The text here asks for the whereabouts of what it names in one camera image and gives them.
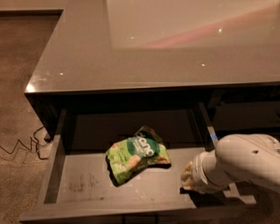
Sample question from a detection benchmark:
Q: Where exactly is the thin black zigzag wire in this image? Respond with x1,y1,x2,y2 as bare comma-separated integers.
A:
0,126,54,161

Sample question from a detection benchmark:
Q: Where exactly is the green snack bag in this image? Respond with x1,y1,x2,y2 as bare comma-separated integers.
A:
105,126,172,187

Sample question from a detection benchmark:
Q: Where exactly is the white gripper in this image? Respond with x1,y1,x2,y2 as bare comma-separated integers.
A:
180,151,231,194

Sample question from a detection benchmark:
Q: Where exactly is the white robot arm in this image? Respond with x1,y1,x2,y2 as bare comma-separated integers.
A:
181,134,280,194

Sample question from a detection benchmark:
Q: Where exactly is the dark cabinet with glossy top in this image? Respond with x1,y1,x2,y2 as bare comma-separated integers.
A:
25,0,280,139

